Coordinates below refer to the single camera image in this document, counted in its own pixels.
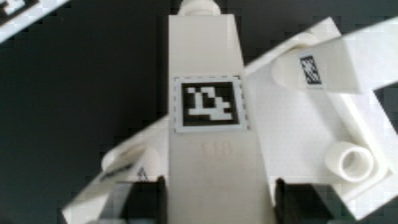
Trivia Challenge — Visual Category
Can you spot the white desk leg with tag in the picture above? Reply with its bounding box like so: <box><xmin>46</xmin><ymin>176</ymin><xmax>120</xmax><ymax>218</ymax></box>
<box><xmin>271</xmin><ymin>21</ymin><xmax>398</xmax><ymax>94</ymax></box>

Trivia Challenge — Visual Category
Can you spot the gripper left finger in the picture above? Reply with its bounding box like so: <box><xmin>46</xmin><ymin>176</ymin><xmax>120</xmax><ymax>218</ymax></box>
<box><xmin>120</xmin><ymin>177</ymin><xmax>166</xmax><ymax>224</ymax></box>

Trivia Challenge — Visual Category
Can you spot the white desk top tray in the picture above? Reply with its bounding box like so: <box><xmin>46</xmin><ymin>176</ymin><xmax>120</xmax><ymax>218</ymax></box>
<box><xmin>62</xmin><ymin>20</ymin><xmax>398</xmax><ymax>224</ymax></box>

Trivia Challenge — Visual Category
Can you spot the fiducial marker sheet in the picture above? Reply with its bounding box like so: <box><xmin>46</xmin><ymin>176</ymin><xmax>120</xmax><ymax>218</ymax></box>
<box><xmin>0</xmin><ymin>0</ymin><xmax>71</xmax><ymax>43</ymax></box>

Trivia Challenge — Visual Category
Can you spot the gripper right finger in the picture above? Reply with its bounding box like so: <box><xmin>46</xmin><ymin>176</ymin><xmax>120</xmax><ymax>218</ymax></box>
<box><xmin>273</xmin><ymin>179</ymin><xmax>332</xmax><ymax>224</ymax></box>

